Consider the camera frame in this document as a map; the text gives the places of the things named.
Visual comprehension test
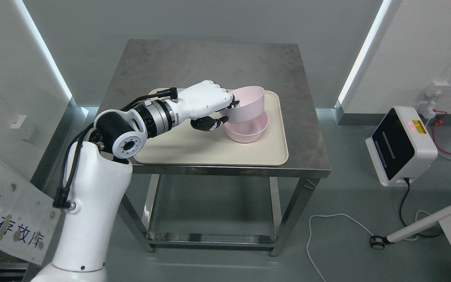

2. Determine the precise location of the white wheeled stand leg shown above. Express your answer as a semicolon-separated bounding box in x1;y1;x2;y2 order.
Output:
369;205;451;250

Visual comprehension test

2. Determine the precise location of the white black box device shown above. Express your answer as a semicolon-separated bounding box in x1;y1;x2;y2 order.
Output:
365;106;438;187

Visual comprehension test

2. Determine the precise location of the white wall switch box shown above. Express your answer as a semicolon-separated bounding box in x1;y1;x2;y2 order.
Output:
10;115;36;141

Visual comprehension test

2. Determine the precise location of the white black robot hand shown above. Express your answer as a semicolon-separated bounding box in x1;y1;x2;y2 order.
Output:
168;80;240;132

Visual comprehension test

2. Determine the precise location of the pink bowl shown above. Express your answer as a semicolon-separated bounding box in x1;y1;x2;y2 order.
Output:
219;86;265;124
224;111;269;143

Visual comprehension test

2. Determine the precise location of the black power cable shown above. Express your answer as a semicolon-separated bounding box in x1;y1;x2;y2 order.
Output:
399;179;443;239

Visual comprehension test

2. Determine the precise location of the white sign with blue text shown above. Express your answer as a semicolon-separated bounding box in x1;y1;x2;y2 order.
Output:
0;164;61;265

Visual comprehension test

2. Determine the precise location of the white floor cable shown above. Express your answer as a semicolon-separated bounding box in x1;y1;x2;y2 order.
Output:
306;213;431;282

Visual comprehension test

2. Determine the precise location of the white wall socket plug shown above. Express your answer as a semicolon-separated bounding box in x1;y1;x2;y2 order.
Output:
419;80;450;120

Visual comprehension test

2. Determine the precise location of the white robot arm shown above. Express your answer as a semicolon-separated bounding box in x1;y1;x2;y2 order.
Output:
33;87;179;282

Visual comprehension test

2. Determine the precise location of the stainless steel table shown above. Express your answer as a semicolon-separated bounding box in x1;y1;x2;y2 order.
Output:
100;39;331;257

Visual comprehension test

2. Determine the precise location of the beige plastic tray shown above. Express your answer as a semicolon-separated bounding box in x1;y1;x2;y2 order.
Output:
134;90;289;166

